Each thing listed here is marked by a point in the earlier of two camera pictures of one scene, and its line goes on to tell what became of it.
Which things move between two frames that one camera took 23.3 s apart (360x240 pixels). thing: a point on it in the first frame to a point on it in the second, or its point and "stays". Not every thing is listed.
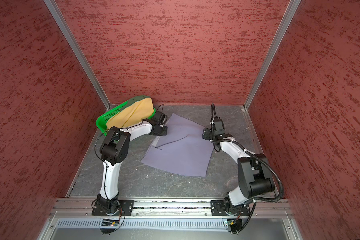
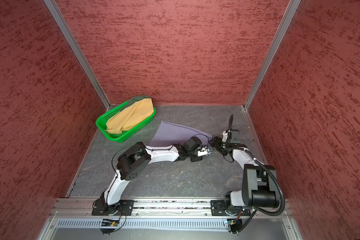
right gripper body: (208, 134) to (218, 143)
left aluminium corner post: (55, 12) stays
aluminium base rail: (71, 207) stays
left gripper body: (162, 131) to (194, 157)
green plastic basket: (101, 120) stays
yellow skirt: (139, 110) stays
